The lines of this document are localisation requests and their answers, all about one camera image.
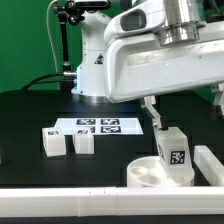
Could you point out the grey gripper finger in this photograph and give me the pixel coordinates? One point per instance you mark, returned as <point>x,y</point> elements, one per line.
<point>218,103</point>

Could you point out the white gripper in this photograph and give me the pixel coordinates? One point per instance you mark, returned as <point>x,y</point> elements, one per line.
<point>140,66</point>

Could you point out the white round stool seat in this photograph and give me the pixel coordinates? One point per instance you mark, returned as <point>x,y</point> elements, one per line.
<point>148,172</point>

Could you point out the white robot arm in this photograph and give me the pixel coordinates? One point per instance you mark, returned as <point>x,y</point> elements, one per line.
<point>184,19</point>

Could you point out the white marker sheet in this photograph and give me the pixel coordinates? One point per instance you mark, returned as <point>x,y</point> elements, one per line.
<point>99,126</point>

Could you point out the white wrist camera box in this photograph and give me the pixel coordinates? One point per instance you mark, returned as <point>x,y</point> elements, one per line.
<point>147,16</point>

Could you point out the white L-shaped wall fixture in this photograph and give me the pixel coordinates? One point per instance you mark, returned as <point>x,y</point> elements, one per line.
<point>114,201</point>

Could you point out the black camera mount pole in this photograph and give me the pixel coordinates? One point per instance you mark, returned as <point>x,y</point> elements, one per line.
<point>65,36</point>

